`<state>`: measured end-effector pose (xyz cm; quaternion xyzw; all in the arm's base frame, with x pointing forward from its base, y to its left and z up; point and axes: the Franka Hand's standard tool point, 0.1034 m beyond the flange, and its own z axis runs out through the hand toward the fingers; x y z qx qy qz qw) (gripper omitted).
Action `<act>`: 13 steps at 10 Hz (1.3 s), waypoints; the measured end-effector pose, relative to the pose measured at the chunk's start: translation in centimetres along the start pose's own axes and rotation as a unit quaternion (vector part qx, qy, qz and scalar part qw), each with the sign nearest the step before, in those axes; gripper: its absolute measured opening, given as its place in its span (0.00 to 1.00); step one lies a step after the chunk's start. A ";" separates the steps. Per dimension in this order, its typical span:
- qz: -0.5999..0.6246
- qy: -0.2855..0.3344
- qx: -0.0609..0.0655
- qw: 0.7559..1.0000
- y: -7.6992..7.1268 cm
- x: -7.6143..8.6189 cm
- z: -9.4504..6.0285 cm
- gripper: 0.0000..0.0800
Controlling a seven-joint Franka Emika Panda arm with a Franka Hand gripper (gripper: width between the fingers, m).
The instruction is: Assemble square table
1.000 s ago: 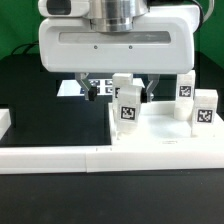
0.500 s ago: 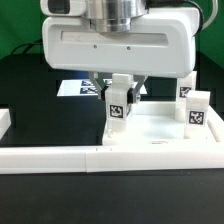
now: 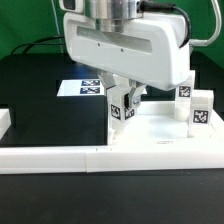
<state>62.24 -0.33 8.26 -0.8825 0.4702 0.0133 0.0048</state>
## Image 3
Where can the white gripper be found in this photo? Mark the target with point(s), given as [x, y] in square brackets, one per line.
[149, 51]

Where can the white U-shaped obstacle wall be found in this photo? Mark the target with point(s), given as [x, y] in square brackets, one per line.
[181, 154]

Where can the white square table top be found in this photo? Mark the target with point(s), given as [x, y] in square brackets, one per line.
[162, 121]

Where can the white marker sheet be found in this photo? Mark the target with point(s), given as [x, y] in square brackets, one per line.
[81, 87]

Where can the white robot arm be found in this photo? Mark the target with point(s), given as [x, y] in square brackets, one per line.
[110, 15]

